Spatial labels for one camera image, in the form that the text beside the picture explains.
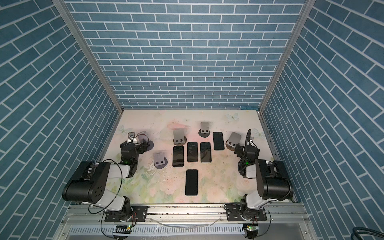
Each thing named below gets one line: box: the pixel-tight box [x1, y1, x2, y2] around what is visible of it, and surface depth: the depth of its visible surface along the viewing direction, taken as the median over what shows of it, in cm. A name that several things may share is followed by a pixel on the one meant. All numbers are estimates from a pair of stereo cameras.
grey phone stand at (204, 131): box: [198, 122, 211, 138], surface depth 104 cm
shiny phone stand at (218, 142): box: [212, 131, 225, 151], surface depth 104 cm
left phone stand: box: [153, 152, 168, 170], surface depth 89 cm
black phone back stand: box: [172, 145, 184, 168], surface depth 96 cm
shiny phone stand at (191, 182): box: [185, 169, 198, 196], surface depth 86 cm
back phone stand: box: [173, 129, 187, 146], surface depth 101 cm
